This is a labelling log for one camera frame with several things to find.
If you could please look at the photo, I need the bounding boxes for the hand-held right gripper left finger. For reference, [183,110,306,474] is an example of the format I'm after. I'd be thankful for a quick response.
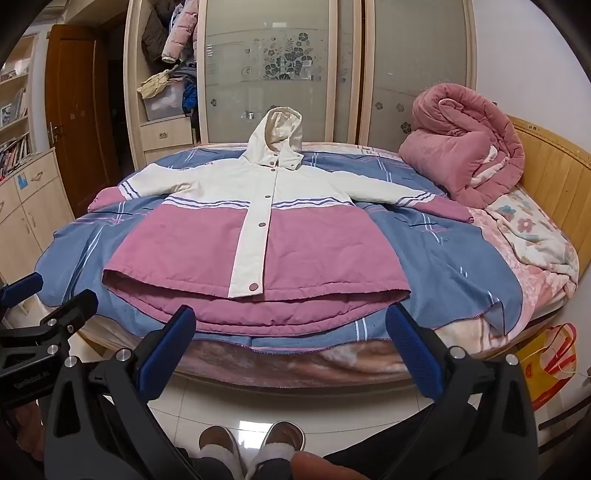
[44,305,199,480]

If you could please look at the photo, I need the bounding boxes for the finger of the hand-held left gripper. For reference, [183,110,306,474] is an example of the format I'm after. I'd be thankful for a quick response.
[0,272,43,308]
[0,290,100,356]

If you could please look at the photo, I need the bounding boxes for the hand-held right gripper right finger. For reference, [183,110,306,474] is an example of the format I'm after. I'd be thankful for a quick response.
[385,304,539,480]

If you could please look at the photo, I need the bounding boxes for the pink and white hooded jacket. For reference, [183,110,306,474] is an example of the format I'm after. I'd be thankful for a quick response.
[88,107,472,340]

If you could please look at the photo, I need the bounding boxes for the grey clothes pile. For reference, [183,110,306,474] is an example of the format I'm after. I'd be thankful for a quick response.
[173,62,199,88]

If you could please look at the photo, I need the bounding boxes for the light wooden cabinet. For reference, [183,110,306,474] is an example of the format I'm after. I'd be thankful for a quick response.
[0,148,77,287]

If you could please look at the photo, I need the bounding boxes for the person's left slipper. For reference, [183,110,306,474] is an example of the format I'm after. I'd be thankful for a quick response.
[198,425,241,462]

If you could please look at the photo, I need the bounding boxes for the person's slipper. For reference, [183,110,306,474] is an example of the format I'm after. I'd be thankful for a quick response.
[261,421,305,455]
[198,425,241,462]

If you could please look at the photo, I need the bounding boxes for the blue plaid bed sheet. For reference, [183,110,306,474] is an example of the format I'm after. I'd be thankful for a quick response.
[34,143,525,354]

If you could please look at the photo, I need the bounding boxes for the pink fleece blanket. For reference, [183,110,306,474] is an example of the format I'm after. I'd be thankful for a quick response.
[78,305,578,384]

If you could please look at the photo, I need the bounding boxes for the person's left leg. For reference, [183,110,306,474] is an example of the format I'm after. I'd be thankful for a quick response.
[185,440,245,480]

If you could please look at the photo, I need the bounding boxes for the yellow and red shopping bag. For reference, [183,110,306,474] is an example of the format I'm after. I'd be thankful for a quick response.
[515,323,578,409]

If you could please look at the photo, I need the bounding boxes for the person's right slipper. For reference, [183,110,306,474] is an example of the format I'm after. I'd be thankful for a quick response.
[261,421,305,455]

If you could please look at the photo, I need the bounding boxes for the cream floral blanket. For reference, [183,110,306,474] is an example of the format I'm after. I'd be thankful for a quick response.
[466,185,580,319]

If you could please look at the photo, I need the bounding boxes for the wooden bookshelf with books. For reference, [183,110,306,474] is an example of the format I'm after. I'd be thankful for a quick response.
[0,34,38,181]

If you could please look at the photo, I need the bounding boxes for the brown wooden door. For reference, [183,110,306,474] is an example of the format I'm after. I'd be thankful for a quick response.
[45,24,118,217]

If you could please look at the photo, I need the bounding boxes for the beige wardrobe drawer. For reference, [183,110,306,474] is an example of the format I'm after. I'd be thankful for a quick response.
[141,121,197,151]

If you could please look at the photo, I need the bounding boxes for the beige wooden wardrobe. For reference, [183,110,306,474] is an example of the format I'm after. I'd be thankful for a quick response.
[124,0,478,169]

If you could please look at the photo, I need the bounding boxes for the rolled pink quilt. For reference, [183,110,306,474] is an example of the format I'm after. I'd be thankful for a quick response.
[398,84,527,208]

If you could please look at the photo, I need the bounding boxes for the translucent plastic storage box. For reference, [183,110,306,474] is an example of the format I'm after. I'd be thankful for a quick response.
[143,83,185,121]

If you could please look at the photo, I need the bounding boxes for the wooden bed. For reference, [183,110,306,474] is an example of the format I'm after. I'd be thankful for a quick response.
[34,113,591,462]

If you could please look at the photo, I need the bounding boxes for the yellow crumpled cloth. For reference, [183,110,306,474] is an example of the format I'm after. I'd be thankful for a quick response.
[137,69,178,100]

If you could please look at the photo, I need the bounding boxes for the dark hanging coat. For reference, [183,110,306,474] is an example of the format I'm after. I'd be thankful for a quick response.
[141,0,178,77]

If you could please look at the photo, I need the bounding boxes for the pink down jacket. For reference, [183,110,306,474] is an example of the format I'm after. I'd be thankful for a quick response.
[161,0,200,65]

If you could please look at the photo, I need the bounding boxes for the frosted wardrobe door small flowers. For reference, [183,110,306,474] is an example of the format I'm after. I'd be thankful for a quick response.
[360,0,476,148]

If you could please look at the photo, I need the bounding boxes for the frosted wardrobe door large floral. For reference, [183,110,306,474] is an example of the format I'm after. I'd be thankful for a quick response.
[196,0,365,145]

